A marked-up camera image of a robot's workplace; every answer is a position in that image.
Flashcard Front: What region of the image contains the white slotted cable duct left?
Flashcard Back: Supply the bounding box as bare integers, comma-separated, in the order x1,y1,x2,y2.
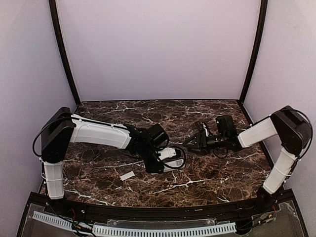
32,211,72,231

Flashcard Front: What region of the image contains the black right frame post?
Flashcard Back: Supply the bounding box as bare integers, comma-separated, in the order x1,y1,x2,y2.
239,0,268,104

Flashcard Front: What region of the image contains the black front rail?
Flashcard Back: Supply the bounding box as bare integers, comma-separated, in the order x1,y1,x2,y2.
64,197,260,223

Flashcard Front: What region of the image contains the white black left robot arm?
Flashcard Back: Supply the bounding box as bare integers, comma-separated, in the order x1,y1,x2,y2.
34,107,175,199

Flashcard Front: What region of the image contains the black frame post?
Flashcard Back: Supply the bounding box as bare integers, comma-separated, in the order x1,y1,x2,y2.
48,0,81,107
239,0,268,104

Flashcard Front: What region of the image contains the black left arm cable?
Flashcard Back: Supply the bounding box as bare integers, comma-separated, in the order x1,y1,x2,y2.
128,145,187,171

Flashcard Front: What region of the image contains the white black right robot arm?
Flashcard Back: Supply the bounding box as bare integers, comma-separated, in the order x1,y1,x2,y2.
183,106,314,195

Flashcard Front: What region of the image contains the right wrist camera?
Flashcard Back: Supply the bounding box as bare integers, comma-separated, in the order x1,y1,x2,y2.
194,121,213,137

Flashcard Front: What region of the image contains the white slotted cable duct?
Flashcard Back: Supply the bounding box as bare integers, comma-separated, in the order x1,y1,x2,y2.
91,221,237,236
32,211,72,231

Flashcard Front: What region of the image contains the white remote control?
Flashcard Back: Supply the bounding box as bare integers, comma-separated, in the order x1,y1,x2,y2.
146,158,185,174

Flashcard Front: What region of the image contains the white battery cover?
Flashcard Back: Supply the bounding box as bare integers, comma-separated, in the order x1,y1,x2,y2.
120,171,135,181

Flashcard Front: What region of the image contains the black left frame post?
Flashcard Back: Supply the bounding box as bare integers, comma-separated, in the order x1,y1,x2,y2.
48,0,81,107

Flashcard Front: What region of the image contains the white slotted cable duct centre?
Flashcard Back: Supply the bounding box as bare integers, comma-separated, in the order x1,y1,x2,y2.
91,221,237,236

